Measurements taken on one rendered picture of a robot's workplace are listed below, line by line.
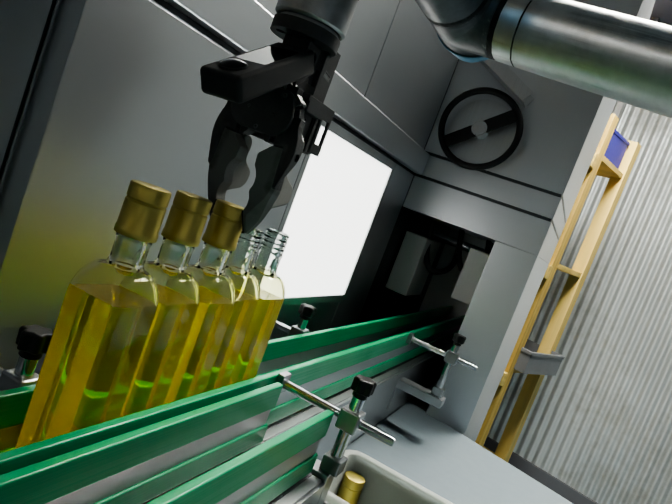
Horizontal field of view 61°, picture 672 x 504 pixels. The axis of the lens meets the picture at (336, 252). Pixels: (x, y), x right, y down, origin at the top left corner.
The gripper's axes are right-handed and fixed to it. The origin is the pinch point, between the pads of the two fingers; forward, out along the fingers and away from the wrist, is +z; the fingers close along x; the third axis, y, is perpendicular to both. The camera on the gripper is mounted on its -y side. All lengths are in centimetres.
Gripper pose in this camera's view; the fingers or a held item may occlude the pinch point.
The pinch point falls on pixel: (229, 212)
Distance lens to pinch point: 59.2
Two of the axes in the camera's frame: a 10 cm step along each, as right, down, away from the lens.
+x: -8.5, -3.6, 3.8
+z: -3.5, 9.3, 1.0
